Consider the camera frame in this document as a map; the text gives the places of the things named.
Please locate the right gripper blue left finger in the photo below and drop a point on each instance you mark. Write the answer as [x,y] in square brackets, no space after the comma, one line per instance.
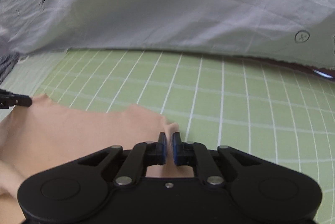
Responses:
[136,161]

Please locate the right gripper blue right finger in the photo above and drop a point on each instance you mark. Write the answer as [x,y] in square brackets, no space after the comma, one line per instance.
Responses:
[197,156]

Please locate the beige long sleeve shirt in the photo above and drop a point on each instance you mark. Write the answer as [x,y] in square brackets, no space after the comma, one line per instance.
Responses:
[47,134]

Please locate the blue checkered shirt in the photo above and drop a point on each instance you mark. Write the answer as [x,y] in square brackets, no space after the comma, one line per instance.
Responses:
[7,62]

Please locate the green grid bed sheet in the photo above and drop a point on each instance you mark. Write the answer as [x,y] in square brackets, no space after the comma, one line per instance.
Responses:
[273,112]

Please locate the grey printed bed sheet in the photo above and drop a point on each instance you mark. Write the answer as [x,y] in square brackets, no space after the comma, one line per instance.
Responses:
[294,31]

